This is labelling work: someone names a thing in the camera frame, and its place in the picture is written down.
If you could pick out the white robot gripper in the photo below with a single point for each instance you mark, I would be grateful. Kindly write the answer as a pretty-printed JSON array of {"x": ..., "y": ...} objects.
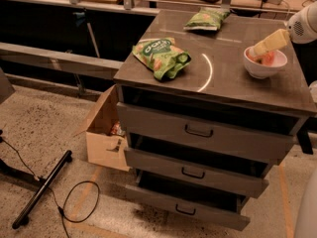
[{"x": 301, "y": 29}]

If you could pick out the red apple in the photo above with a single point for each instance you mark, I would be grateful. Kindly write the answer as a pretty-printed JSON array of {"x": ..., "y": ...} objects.
[{"x": 266, "y": 59}]

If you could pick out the white ceramic bowl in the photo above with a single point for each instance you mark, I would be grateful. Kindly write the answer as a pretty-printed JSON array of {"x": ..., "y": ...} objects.
[{"x": 260, "y": 71}]

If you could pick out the green chip bag back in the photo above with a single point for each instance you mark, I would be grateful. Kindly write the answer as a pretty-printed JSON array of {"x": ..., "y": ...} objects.
[{"x": 210, "y": 19}]

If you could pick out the green chip bag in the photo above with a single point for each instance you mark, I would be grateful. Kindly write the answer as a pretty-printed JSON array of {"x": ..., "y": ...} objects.
[
  {"x": 162, "y": 57},
  {"x": 210, "y": 19}
]

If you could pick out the grey drawer cabinet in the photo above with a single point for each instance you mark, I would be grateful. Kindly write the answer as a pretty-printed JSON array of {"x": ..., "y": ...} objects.
[{"x": 215, "y": 87}]

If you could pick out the top grey drawer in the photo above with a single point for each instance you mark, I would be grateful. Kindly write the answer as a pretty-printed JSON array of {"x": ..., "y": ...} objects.
[{"x": 205, "y": 135}]

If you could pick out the grey drawer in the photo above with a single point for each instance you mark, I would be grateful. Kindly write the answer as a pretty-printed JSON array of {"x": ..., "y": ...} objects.
[
  {"x": 188, "y": 208},
  {"x": 205, "y": 135},
  {"x": 199, "y": 174}
]

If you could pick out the green chip bag front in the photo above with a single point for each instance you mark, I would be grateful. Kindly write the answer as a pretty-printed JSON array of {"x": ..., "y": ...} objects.
[{"x": 162, "y": 57}]

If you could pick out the middle grey drawer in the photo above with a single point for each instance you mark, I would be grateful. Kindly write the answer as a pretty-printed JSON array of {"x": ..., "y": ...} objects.
[{"x": 199, "y": 174}]

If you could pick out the bottom grey drawer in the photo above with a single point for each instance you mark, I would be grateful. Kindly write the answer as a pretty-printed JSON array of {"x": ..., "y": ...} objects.
[{"x": 188, "y": 208}]

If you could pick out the cardboard box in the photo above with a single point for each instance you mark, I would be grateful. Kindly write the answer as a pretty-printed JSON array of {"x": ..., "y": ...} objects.
[{"x": 104, "y": 146}]

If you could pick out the grey metal railing beam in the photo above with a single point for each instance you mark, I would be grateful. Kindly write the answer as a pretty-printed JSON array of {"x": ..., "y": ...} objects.
[{"x": 67, "y": 62}]

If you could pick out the black stand leg bar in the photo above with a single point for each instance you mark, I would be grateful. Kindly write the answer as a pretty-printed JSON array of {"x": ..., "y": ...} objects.
[{"x": 23, "y": 218}]

